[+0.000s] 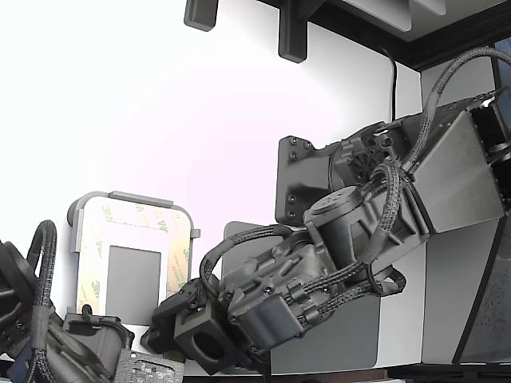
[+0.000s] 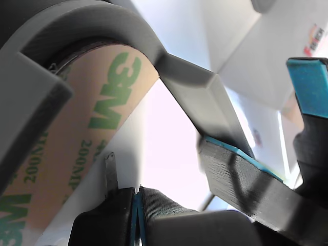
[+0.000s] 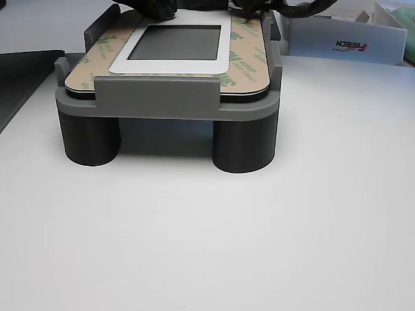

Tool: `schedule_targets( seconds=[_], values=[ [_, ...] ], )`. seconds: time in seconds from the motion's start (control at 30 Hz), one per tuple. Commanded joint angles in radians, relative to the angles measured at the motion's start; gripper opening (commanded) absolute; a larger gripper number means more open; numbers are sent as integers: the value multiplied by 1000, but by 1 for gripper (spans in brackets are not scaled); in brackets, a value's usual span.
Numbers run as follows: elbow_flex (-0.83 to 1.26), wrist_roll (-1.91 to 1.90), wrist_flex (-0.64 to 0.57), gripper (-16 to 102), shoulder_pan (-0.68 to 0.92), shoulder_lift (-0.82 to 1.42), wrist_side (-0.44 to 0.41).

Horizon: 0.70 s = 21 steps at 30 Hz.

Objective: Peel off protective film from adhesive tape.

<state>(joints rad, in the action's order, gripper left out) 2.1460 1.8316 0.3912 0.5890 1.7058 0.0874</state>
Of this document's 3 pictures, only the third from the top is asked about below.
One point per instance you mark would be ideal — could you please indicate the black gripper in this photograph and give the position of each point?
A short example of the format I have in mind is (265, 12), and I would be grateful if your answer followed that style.
(249, 6)

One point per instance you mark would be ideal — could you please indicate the white framed screen panel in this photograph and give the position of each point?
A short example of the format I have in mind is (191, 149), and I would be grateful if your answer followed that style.
(194, 19)

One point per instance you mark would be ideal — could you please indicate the grey fixture with dark legs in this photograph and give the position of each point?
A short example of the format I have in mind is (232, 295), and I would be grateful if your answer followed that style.
(155, 94)

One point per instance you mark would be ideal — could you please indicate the grey flat tray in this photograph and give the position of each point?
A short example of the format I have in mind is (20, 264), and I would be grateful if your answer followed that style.
(19, 81)

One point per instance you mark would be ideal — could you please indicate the brown cardboard flap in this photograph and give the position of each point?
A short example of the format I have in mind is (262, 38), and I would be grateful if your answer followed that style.
(363, 17)

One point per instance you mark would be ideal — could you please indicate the white Feetech cardboard box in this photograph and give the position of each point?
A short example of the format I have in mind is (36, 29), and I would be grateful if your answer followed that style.
(373, 42)

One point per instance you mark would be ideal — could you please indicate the green soft object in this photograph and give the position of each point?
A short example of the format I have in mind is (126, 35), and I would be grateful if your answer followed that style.
(407, 22)

